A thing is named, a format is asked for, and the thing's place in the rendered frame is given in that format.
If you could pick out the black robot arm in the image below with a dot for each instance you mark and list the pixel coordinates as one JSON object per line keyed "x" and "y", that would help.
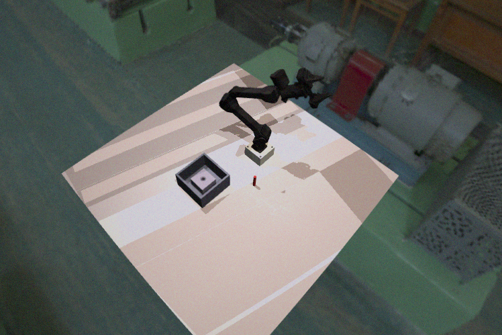
{"x": 269, "y": 94}

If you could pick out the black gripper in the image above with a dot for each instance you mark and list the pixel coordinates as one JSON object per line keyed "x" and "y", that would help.
{"x": 302, "y": 89}

